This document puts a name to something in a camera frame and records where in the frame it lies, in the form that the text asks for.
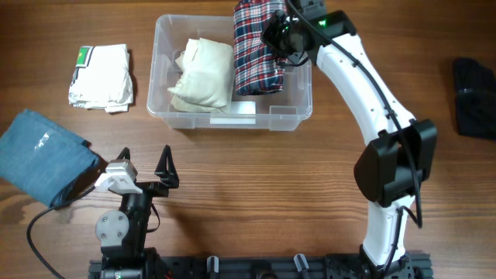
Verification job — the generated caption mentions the cream cloth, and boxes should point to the cream cloth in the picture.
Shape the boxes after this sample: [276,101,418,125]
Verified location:
[167,38,235,113]

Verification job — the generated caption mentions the red navy plaid shirt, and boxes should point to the red navy plaid shirt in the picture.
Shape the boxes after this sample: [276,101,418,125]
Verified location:
[233,0,286,96]

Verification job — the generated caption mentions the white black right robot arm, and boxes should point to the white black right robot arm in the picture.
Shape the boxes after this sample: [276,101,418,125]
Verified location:
[261,1,437,278]

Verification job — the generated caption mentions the white label in container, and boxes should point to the white label in container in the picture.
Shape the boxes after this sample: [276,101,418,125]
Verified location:
[210,102,257,125]

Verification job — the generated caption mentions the black left camera cable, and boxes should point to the black left camera cable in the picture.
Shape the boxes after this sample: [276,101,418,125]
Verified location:
[26,185,97,279]

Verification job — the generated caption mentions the white shirt green tag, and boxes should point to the white shirt green tag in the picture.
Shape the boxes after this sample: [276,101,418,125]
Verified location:
[68,44,134,113]

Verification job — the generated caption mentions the blue denim jeans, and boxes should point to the blue denim jeans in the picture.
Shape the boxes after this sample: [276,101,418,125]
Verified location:
[1,109,99,207]

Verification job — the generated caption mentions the black garment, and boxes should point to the black garment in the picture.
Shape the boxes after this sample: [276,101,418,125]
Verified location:
[453,57,495,140]

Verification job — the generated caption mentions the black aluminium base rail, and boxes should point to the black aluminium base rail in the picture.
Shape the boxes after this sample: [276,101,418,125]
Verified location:
[88,253,434,279]

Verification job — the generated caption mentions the clear plastic storage container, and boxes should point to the clear plastic storage container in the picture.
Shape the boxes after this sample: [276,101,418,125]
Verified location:
[146,14,312,131]

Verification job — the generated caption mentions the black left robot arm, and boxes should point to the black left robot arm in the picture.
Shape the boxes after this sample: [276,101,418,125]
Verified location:
[88,145,179,279]

